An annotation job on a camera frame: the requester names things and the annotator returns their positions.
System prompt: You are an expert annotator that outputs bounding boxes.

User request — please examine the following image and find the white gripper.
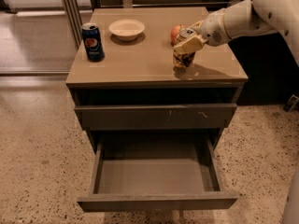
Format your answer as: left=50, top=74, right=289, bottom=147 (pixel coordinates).
left=174, top=8, right=232, bottom=54

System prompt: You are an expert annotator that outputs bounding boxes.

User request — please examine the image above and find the orange soda can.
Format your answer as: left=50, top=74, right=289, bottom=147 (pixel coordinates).
left=172, top=26, right=195, bottom=68

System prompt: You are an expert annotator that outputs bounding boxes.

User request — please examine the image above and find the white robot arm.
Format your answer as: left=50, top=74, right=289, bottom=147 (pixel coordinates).
left=174, top=0, right=299, bottom=64

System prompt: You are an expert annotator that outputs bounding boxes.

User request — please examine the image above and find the grey drawer cabinet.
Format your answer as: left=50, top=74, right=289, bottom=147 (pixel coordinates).
left=66, top=7, right=248, bottom=146

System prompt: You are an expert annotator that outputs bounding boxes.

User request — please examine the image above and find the closed grey top drawer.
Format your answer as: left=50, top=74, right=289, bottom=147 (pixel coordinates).
left=75, top=104, right=236, bottom=131

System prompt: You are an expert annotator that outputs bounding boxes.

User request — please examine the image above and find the blue Pepsi can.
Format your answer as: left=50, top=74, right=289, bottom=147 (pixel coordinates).
left=81, top=23, right=105, bottom=62

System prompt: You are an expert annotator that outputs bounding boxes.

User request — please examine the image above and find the open grey middle drawer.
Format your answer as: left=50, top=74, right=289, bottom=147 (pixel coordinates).
left=78, top=136, right=238, bottom=212

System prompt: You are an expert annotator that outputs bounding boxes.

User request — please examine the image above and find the red apple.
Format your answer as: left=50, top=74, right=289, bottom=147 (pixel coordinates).
left=170, top=25, right=184, bottom=45

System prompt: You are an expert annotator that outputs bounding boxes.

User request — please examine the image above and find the white bowl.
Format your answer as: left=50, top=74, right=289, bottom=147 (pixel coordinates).
left=108, top=19, right=145, bottom=41

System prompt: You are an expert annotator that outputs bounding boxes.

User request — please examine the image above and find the dark floor device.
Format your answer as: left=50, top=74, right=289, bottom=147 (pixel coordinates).
left=283, top=95, right=299, bottom=112

